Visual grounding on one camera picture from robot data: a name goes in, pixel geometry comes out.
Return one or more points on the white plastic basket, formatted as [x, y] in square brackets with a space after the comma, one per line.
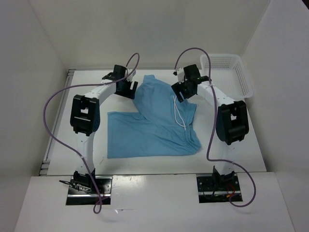
[229, 74]

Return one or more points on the aluminium table edge rail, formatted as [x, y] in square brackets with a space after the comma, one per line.
[51, 144]

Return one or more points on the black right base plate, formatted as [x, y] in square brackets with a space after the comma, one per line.
[208, 193]

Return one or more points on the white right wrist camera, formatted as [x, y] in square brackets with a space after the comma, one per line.
[179, 73]

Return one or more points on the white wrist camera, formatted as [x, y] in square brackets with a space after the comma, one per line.
[130, 74]
[179, 73]

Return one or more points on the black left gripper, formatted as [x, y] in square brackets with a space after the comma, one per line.
[129, 93]

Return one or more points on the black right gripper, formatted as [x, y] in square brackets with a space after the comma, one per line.
[177, 88]

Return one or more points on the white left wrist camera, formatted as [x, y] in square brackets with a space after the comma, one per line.
[130, 74]

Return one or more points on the light blue shorts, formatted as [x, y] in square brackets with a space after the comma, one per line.
[161, 126]

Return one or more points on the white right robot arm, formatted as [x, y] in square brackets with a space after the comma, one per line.
[230, 119]

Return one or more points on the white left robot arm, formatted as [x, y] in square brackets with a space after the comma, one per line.
[85, 119]

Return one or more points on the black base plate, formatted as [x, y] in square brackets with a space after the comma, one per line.
[208, 193]
[81, 195]

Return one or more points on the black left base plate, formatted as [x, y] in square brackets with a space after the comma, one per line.
[81, 195]

